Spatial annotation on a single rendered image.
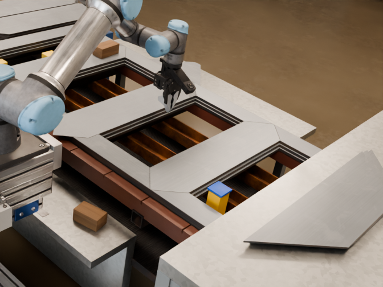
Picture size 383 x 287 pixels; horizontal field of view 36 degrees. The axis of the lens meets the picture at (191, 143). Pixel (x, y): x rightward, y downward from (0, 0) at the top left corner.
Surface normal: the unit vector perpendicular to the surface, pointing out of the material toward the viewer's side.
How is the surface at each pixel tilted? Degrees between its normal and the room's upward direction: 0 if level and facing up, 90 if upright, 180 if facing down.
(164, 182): 0
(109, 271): 90
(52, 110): 94
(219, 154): 0
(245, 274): 0
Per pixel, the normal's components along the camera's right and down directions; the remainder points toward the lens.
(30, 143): 0.16, -0.84
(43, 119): 0.78, 0.48
